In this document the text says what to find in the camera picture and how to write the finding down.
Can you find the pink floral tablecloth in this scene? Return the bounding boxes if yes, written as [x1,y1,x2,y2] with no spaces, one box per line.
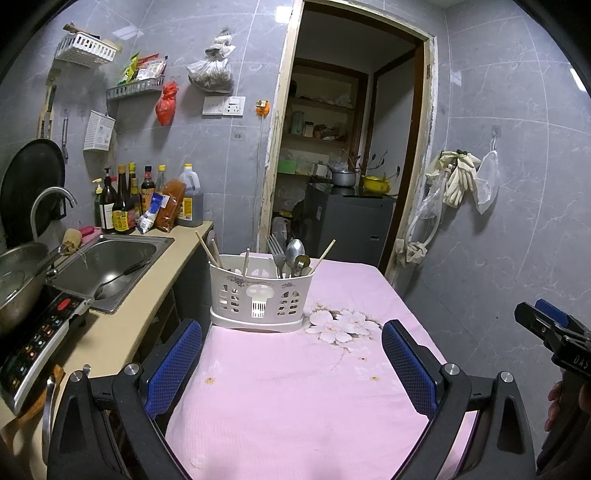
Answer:
[164,253,481,480]

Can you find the large dark sauce bottle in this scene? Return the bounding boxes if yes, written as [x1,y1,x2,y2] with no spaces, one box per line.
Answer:
[112,165,137,234]

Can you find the knotted cream cloth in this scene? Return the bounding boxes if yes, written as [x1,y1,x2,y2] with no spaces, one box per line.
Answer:
[394,240,428,266]

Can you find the white basket shelf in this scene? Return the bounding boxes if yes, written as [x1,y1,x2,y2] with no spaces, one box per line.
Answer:
[54,33,118,70]

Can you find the cream rubber gloves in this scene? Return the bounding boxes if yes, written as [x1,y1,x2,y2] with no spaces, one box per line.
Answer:
[426,150,482,207]

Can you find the orange noodle packet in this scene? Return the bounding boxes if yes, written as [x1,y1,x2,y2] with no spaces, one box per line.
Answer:
[154,180,186,233]

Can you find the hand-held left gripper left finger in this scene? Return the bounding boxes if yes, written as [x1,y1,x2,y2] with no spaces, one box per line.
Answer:
[46,318,204,480]

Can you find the grey cabinet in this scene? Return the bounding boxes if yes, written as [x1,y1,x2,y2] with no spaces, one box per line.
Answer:
[302,182,398,271]

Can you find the wooden shelf unit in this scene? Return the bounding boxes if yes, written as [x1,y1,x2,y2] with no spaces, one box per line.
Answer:
[277,58,370,178]

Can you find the red cap sauce bottle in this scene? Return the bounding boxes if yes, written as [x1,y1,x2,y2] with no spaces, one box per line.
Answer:
[141,166,156,208]

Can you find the red plastic bag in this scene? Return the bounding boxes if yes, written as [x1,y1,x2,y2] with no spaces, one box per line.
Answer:
[156,82,178,126]

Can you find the dried plant twigs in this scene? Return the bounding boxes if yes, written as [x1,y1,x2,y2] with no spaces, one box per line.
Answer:
[351,150,398,181]

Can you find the yellow cap sauce bottle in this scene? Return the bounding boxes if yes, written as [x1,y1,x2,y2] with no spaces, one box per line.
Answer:
[127,162,143,217]

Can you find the white plastic containers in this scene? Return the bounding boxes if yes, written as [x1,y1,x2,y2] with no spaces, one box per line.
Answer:
[271,215,294,241]

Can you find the tan loofah sponge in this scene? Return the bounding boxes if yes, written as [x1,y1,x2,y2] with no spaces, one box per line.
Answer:
[62,228,84,256]

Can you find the red snack packets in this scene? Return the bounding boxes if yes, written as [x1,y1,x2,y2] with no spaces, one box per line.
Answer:
[136,54,167,79]

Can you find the steel faucet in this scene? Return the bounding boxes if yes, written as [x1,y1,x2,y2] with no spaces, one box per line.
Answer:
[30,187,78,241]

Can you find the clear bag of dried goods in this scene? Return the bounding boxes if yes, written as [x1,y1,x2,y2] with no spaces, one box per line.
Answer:
[187,30,235,93]

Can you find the cooking oil jug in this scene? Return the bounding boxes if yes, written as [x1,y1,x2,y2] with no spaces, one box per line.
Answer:
[175,164,205,228]

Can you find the grey wall shelf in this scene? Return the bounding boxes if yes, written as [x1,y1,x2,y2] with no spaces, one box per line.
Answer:
[106,74,165,101]

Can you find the person's right hand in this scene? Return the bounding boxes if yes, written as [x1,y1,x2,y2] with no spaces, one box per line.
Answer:
[544,381,568,432]

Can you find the white mesh bag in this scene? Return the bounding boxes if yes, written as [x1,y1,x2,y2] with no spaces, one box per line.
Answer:
[472,150,500,214]

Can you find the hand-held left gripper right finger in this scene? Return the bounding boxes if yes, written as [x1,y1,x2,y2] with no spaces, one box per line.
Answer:
[381,319,539,480]

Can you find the white wall box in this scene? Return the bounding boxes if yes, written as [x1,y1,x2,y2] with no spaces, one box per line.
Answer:
[83,110,116,153]

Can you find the beige kitchen counter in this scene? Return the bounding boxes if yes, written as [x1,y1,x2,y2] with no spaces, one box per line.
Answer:
[0,220,215,462]

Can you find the worn wooden door frame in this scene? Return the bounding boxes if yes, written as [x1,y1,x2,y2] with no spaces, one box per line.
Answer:
[257,0,437,284]

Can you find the white wall socket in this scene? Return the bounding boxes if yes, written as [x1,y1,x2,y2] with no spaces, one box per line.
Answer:
[203,95,245,117]

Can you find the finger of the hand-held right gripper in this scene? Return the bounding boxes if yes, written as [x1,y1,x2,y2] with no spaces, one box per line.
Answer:
[534,298,573,330]
[514,301,561,354]

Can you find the black induction cooker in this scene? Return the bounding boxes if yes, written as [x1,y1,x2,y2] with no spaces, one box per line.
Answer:
[0,285,95,416]

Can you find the wooden knife rack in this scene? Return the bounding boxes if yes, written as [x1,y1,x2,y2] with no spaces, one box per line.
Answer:
[38,85,58,139]

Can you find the aluminium pot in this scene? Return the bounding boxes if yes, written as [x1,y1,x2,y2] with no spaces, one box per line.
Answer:
[329,168,358,188]

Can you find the white plastic utensil holder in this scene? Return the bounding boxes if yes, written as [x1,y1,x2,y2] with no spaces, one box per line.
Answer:
[209,253,317,332]

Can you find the black round pan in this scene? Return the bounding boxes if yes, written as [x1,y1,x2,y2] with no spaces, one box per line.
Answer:
[0,139,66,250]

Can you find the yellow bowl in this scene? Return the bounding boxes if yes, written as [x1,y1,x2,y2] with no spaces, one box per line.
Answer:
[361,174,392,193]

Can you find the white hose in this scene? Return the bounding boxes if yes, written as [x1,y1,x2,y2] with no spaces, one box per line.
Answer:
[406,203,437,250]

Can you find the steel wok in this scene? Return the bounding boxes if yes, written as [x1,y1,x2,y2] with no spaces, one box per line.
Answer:
[0,242,75,337]

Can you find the steel sink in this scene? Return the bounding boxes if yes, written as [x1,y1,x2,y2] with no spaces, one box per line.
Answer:
[48,234,175,315]

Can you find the large steel spoon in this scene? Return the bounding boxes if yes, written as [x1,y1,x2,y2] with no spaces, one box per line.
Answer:
[285,239,306,278]

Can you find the clear plastic bag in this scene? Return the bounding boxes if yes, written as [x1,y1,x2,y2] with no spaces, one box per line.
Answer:
[419,185,446,220]

